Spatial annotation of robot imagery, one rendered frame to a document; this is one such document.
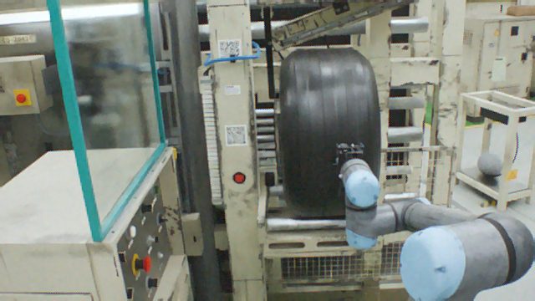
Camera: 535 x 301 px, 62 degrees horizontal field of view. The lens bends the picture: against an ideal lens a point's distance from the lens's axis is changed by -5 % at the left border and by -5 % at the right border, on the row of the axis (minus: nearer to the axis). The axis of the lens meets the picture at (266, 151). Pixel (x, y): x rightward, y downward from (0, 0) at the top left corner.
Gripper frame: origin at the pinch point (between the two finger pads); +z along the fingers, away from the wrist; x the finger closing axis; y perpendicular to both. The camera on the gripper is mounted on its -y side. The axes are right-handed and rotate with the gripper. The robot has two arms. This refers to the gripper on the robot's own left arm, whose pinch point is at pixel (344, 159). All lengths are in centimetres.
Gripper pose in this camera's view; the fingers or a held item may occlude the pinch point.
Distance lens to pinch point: 141.3
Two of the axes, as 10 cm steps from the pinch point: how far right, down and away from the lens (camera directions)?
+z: 0.3, -2.5, 9.7
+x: -10.0, 0.3, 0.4
